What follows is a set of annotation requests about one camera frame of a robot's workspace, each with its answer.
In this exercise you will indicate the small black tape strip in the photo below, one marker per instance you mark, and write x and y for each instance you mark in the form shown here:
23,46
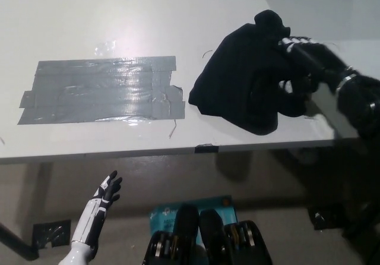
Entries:
207,148

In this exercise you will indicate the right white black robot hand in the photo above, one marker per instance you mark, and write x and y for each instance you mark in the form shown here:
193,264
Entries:
314,57

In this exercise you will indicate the clear tape scrap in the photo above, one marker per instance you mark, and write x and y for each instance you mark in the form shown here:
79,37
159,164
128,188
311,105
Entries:
104,47

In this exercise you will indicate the black t-shirt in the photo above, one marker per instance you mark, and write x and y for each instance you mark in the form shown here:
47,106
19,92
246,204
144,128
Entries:
234,78

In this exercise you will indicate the thin straight brown thread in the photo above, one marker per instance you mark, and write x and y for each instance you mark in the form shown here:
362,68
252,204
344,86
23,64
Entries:
172,128

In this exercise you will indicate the grey duct tape patch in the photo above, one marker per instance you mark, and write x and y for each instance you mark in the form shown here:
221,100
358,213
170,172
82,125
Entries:
104,92

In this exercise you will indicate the teal cardboard box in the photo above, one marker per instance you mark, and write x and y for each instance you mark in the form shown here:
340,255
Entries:
161,216

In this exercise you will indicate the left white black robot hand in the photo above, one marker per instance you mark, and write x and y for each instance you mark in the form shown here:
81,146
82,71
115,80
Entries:
108,192

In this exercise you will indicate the black tape floor patch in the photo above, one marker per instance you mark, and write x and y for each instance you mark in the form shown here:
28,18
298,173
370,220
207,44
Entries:
325,219
52,233

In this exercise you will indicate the thin curved dark thread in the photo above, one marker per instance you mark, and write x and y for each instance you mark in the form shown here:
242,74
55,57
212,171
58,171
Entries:
206,52

